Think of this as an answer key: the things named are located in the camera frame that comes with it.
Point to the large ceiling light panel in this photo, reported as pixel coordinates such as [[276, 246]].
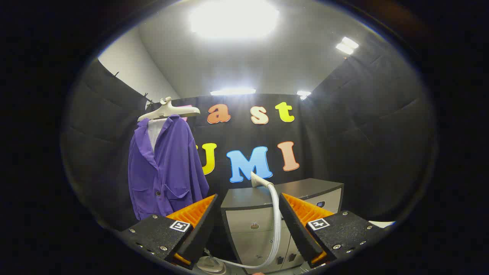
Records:
[[233, 19]]

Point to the grey cabinet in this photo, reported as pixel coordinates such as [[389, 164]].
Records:
[[248, 221]]

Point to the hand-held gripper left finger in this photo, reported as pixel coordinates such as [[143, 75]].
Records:
[[204, 225]]

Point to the long ceiling light strip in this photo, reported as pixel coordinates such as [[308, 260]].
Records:
[[233, 91]]

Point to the white clothes hanger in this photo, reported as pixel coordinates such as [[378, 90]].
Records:
[[168, 110]]

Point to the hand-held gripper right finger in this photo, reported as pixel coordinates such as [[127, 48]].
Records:
[[296, 225]]

